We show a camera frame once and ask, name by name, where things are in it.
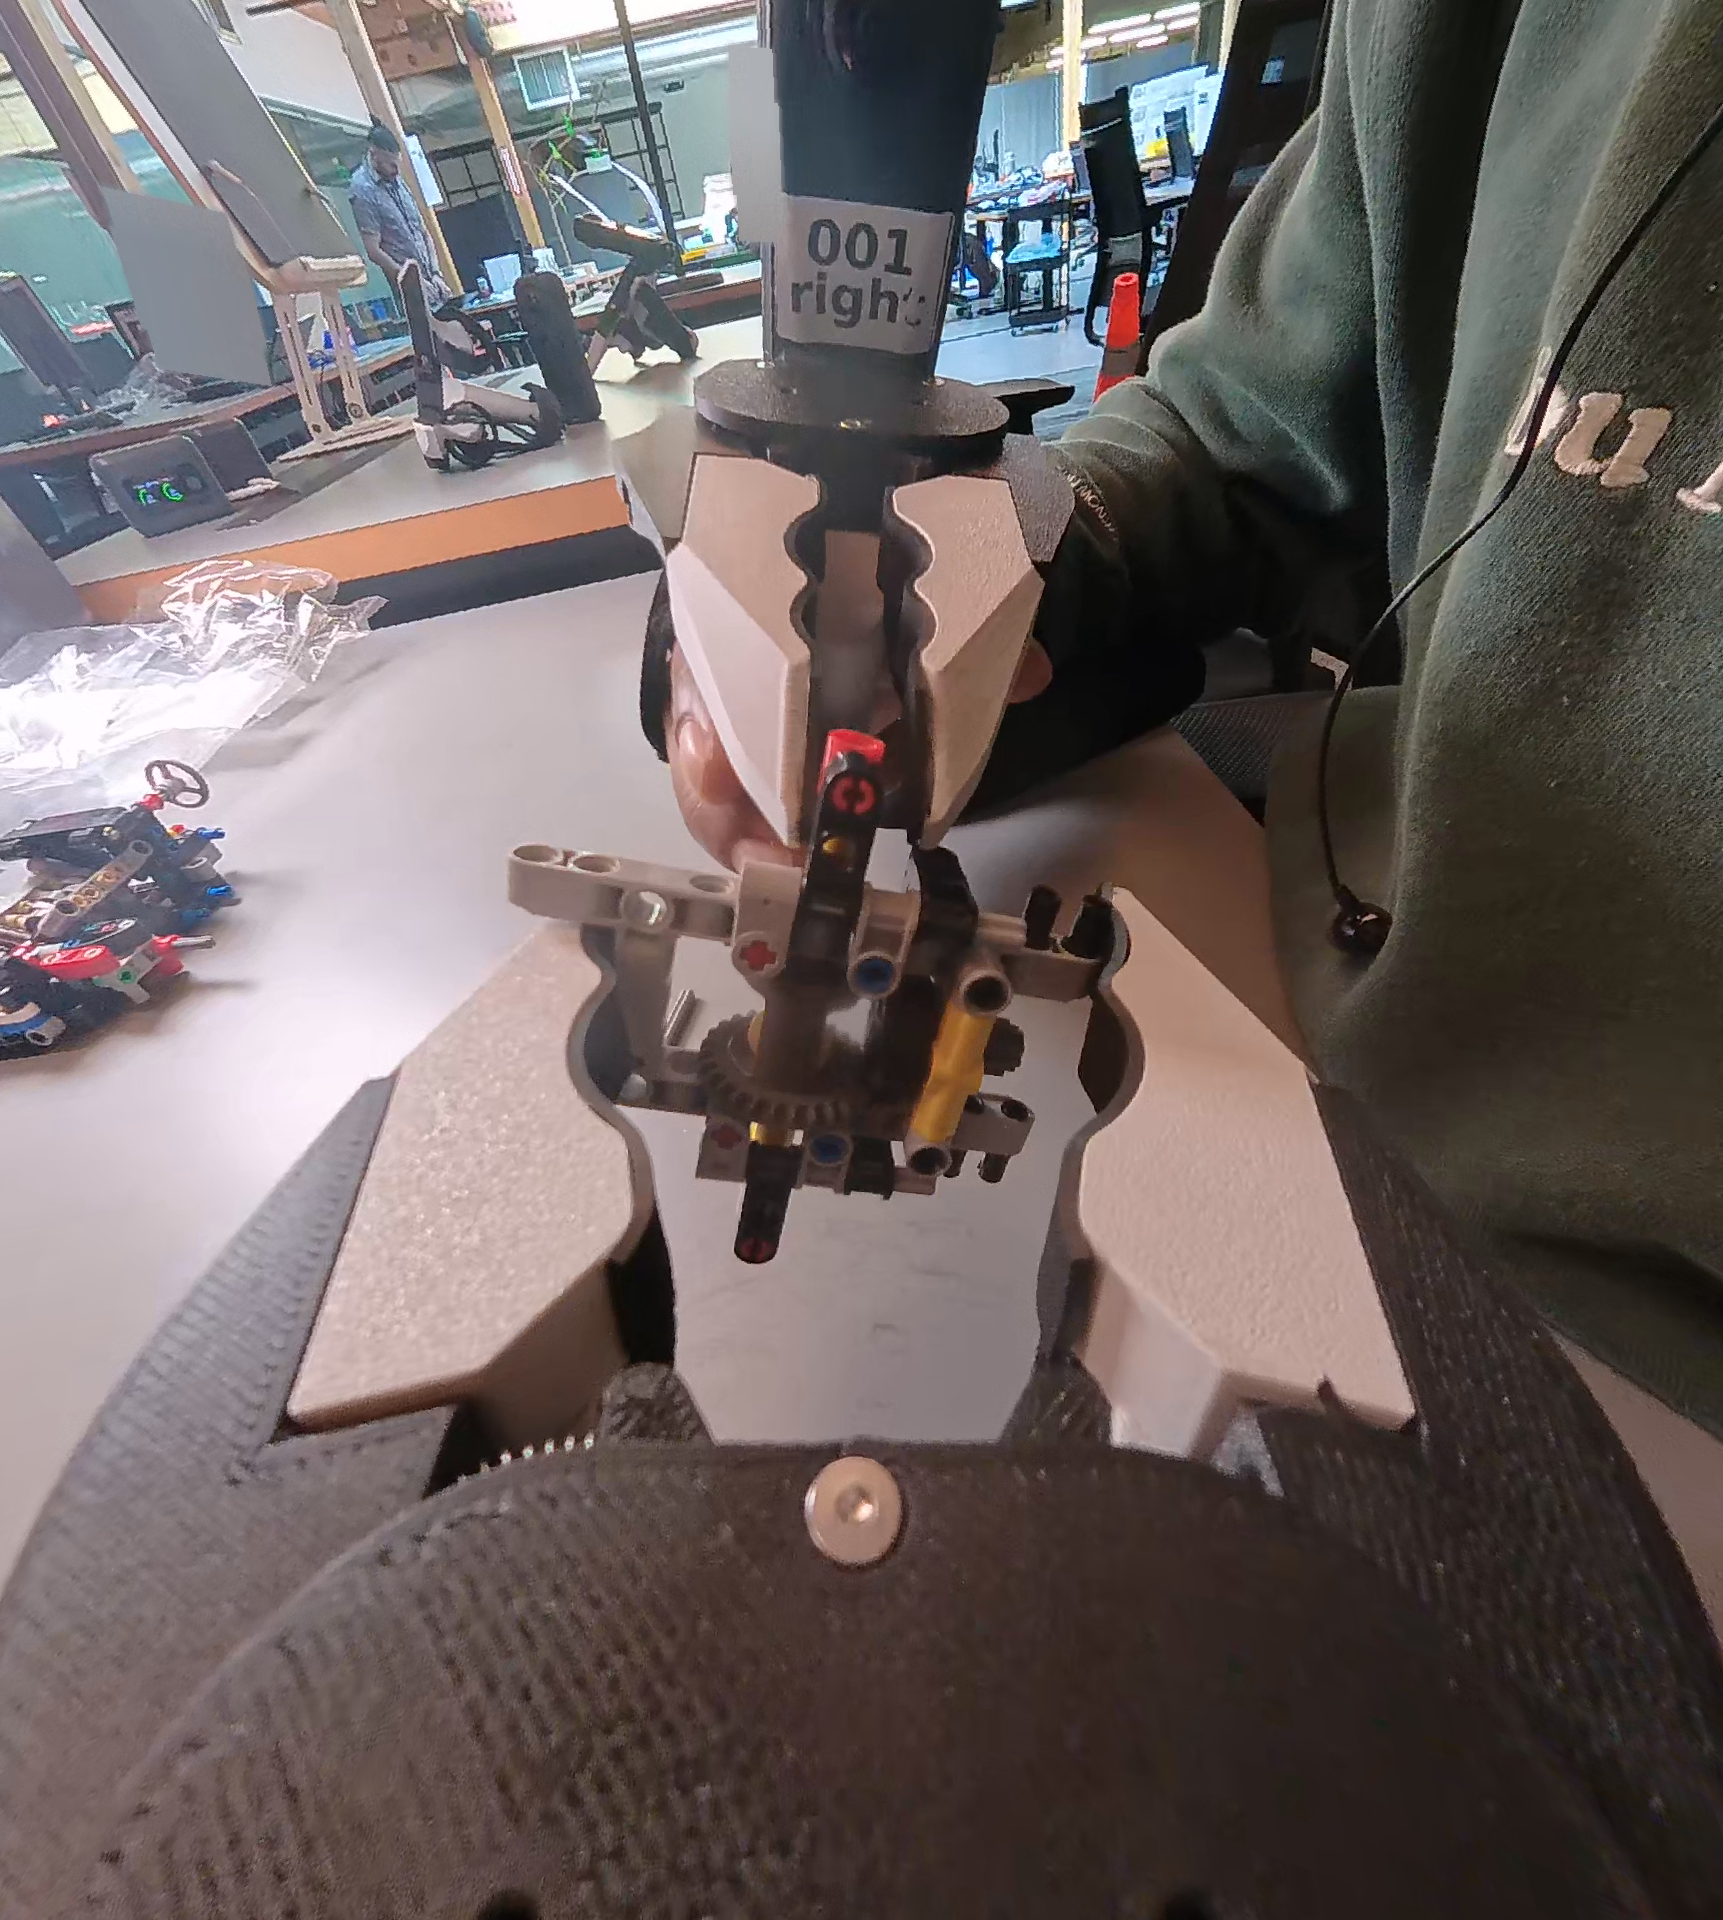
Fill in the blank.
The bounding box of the clear plastic bag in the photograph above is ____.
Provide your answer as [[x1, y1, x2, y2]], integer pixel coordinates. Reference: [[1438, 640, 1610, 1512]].
[[0, 554, 389, 880]]

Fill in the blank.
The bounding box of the small black display device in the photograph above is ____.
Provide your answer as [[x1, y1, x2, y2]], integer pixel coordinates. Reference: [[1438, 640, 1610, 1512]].
[[87, 438, 235, 540]]

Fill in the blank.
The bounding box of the black cord with toggle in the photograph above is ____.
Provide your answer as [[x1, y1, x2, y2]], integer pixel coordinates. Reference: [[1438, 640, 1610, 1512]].
[[1314, 0, 1723, 961]]

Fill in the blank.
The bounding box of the black monitor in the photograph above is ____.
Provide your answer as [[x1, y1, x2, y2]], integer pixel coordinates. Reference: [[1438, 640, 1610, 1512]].
[[0, 274, 101, 426]]

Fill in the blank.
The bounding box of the black cylinder device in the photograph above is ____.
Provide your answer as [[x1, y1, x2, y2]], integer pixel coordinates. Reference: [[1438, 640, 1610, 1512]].
[[513, 265, 607, 429]]

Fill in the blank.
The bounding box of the person's right forearm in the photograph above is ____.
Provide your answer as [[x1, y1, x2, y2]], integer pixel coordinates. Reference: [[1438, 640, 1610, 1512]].
[[1043, 0, 1416, 661]]

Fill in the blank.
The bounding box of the partly built lego car chassis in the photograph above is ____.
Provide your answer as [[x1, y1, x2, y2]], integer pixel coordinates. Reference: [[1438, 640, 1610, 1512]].
[[0, 755, 241, 1064]]

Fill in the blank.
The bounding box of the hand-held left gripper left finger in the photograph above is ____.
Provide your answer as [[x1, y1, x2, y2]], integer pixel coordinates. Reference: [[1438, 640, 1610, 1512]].
[[283, 918, 679, 1429]]

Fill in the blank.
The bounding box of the grey lego gearbox assembly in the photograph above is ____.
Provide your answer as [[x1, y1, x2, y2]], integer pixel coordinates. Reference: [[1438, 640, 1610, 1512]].
[[507, 725, 1120, 1270]]

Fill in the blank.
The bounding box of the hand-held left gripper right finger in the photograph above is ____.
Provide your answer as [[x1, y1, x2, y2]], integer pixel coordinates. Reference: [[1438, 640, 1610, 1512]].
[[1033, 894, 1420, 1460]]

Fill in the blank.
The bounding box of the wooden easel stand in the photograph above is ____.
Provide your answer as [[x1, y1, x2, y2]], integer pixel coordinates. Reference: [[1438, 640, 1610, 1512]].
[[201, 155, 419, 460]]

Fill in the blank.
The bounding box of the wood edged work table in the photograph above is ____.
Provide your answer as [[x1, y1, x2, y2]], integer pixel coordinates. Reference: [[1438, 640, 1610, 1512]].
[[51, 322, 773, 623]]

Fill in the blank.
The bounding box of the black white handheld device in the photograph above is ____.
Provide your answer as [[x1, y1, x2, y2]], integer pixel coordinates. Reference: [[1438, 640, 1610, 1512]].
[[393, 253, 565, 476]]

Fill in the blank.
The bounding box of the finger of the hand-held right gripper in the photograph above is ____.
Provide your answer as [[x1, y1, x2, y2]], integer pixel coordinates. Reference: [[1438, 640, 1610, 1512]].
[[883, 472, 1037, 845], [663, 453, 821, 853]]

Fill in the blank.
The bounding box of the orange traffic cone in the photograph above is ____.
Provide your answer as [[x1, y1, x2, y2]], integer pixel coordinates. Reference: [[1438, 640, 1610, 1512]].
[[1089, 270, 1150, 400]]

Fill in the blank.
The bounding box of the person's right hand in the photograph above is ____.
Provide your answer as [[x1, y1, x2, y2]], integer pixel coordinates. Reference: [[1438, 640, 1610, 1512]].
[[663, 659, 809, 875]]

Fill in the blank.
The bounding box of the person's green hoodie torso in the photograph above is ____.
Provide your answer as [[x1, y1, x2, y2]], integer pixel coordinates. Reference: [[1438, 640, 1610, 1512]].
[[1256, 0, 1723, 1501]]

